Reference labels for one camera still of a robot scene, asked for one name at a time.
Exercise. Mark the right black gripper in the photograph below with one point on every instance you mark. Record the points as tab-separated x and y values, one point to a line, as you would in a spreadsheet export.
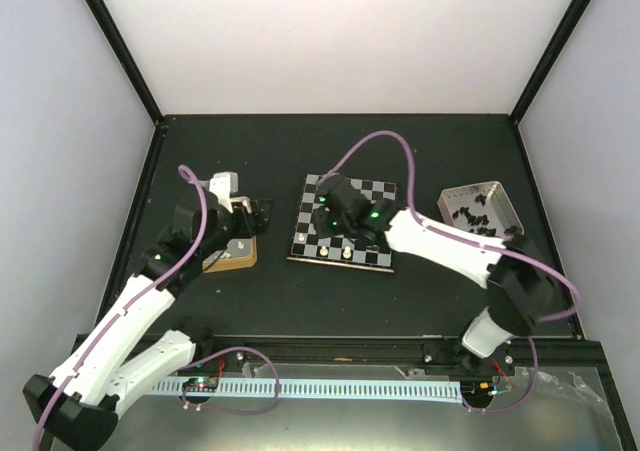
323	229

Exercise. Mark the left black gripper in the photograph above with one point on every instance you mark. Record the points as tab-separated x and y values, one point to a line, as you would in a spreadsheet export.
259	222

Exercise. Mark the black and white chessboard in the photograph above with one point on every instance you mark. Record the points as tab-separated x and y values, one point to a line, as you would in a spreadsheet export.
371	258

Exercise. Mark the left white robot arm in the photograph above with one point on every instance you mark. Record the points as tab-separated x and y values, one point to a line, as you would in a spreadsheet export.
82	400

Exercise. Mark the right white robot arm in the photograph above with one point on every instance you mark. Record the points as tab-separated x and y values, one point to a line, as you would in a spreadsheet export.
518	292

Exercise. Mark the white pieces in tin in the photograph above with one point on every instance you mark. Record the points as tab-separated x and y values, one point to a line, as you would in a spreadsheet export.
236	249

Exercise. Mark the black pieces in tray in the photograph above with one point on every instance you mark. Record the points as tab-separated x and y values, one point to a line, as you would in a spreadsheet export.
488	215

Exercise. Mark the left circuit board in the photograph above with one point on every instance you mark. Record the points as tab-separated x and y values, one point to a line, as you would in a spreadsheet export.
200	384

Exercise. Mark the circuit board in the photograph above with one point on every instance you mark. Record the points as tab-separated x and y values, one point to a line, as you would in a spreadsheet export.
485	388
200	384

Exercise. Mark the right circuit board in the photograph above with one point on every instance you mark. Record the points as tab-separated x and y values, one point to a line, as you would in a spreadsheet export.
485	388

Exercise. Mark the gold tin tray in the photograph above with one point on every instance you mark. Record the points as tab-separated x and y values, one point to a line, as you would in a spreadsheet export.
214	264

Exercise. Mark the pink mesh tray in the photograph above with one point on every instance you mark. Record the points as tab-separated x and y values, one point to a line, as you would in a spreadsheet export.
449	195

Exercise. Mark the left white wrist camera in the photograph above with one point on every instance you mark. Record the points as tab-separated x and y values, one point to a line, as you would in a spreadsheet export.
224	185

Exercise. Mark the light blue slotted cable duct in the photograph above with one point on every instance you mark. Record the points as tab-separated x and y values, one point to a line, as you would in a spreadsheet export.
336	389

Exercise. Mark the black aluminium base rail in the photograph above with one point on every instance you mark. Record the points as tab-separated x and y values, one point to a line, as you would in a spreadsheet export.
445	355

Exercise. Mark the left black frame post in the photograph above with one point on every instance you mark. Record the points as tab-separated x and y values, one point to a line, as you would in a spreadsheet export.
111	32

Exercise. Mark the black frame post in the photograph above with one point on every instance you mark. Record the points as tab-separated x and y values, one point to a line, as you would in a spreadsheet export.
111	32
560	37

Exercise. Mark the right black frame post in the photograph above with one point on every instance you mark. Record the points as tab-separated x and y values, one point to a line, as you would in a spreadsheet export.
560	37

